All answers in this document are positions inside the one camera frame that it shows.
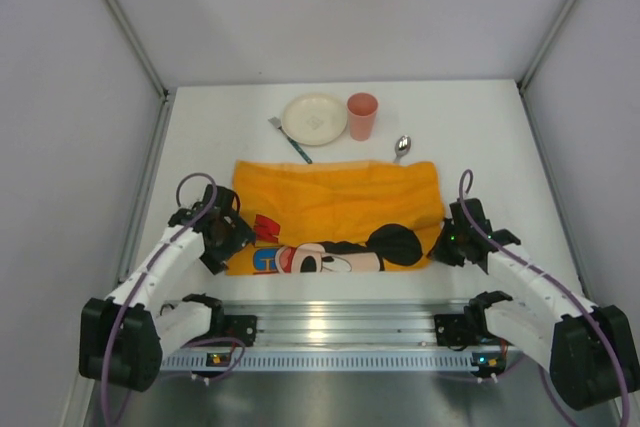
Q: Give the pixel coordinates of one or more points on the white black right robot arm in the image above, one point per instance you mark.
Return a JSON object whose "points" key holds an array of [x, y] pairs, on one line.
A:
{"points": [[588, 351]]}

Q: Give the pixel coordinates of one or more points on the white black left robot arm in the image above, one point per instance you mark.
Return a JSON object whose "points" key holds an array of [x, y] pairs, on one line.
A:
{"points": [[125, 337]]}

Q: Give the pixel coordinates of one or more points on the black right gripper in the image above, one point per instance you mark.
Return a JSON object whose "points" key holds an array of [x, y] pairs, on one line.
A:
{"points": [[445, 248]]}

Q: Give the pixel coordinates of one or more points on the spoon with teal handle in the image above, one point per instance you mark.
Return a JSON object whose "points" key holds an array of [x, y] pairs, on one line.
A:
{"points": [[402, 148]]}

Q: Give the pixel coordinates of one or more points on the perforated grey cable duct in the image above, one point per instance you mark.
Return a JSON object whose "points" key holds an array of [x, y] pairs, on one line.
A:
{"points": [[210, 360]]}

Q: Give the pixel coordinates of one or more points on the aluminium frame post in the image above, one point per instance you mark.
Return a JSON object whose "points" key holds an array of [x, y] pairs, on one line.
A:
{"points": [[131, 37], [545, 46]]}

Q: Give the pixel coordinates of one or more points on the orange cartoon print cloth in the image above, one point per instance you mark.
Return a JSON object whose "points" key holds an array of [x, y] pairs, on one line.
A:
{"points": [[337, 218]]}

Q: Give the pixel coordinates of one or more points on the left aluminium frame post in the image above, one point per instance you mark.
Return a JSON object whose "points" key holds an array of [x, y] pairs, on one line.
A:
{"points": [[131, 37]]}

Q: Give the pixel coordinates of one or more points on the right aluminium frame post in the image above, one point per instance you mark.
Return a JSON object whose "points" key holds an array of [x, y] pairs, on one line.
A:
{"points": [[545, 46]]}

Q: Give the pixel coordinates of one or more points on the fork with teal handle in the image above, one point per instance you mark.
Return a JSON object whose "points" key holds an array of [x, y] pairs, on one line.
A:
{"points": [[276, 123]]}

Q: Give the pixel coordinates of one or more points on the aluminium mounting rail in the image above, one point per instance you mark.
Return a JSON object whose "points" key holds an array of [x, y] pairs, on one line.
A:
{"points": [[344, 325]]}

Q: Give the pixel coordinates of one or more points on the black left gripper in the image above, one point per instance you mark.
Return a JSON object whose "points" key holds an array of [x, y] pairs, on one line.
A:
{"points": [[232, 239]]}

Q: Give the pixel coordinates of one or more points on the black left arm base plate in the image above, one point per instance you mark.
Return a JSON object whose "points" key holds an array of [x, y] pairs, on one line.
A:
{"points": [[241, 327]]}

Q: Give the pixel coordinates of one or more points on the cream round plate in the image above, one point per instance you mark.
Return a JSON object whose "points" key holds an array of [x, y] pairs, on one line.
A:
{"points": [[314, 119]]}

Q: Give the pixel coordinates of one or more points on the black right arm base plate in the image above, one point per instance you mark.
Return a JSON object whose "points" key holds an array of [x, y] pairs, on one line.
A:
{"points": [[454, 332]]}

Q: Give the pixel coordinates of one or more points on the pink plastic cup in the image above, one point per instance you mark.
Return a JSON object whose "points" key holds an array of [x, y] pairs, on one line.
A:
{"points": [[362, 110]]}

